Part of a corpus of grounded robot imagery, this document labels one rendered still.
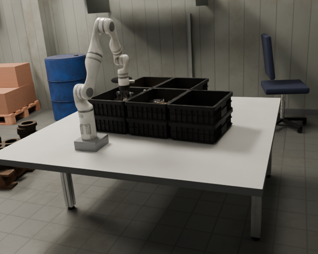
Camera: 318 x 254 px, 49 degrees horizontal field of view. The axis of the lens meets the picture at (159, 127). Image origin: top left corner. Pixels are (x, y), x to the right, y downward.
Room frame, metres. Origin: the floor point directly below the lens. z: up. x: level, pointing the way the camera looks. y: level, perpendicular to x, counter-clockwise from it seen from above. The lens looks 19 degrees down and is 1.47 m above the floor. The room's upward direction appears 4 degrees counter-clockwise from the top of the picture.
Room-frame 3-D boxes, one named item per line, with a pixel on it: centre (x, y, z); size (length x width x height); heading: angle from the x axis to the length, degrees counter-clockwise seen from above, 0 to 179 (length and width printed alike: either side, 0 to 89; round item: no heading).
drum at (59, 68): (5.14, 1.28, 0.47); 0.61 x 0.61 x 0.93
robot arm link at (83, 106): (2.01, 0.43, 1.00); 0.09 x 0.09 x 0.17; 54
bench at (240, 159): (2.38, 0.01, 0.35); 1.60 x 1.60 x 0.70; 68
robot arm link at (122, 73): (2.38, 0.21, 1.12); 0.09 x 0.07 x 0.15; 74
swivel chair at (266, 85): (4.06, -1.50, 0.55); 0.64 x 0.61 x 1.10; 60
